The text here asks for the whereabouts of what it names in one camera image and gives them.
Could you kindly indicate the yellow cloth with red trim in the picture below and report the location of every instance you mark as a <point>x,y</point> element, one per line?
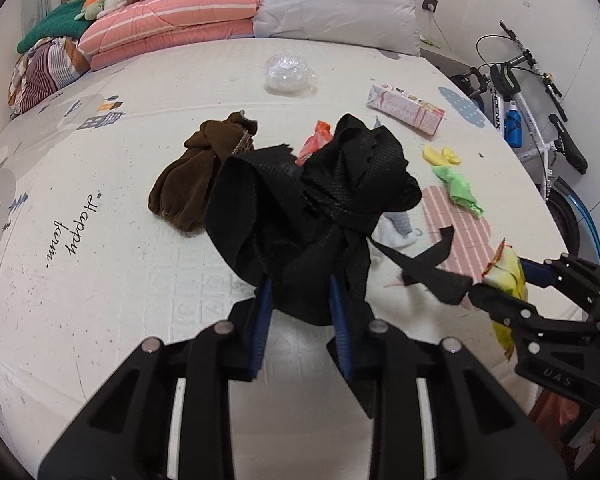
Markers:
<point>510,275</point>

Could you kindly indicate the green cloth piece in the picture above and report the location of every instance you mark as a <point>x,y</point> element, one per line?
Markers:
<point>460,187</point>

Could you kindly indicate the printed white mat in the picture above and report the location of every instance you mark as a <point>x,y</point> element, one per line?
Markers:
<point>130,270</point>

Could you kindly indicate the striped patterned cloth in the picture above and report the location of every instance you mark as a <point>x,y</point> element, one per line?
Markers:
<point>45,70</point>

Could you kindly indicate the red-orange cloth piece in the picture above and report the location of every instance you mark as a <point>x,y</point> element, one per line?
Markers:
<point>312,142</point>

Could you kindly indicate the clear plastic wrap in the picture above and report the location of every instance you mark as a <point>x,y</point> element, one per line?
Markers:
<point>287,72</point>

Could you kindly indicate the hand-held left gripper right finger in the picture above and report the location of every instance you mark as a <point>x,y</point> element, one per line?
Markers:
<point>341,327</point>

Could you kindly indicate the white bicycle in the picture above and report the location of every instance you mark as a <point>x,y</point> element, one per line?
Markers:
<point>550,150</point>

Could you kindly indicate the plush toy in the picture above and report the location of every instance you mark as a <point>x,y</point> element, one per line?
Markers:
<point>97,5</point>

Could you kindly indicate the white and grey sock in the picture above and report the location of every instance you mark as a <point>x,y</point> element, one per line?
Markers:
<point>395,232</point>

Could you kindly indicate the white pillow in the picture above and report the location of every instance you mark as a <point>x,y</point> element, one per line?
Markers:
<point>335,0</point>

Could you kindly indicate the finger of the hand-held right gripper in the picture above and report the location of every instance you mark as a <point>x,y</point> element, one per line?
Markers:
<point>575,280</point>
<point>510,310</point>

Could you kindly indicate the brown velvet cloth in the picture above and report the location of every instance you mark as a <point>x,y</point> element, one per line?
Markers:
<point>190,180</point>

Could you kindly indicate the blue water bottle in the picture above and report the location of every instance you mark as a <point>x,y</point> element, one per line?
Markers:
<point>514,127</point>

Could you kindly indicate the green blanket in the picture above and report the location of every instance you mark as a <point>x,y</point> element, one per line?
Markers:
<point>55,22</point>

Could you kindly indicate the pink striped quilt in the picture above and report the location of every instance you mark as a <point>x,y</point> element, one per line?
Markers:
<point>170,15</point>

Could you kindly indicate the black mesh garment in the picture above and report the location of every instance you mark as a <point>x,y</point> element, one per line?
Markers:
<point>290,210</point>

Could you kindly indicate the small yellow cloth piece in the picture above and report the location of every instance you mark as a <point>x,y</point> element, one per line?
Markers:
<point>440,156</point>

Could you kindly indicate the wall socket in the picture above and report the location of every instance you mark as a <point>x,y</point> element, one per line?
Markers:
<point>429,3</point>

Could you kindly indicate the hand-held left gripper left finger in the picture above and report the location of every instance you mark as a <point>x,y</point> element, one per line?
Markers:
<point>261,325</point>

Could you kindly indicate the small milk carton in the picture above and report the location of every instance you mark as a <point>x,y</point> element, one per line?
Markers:
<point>405,107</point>

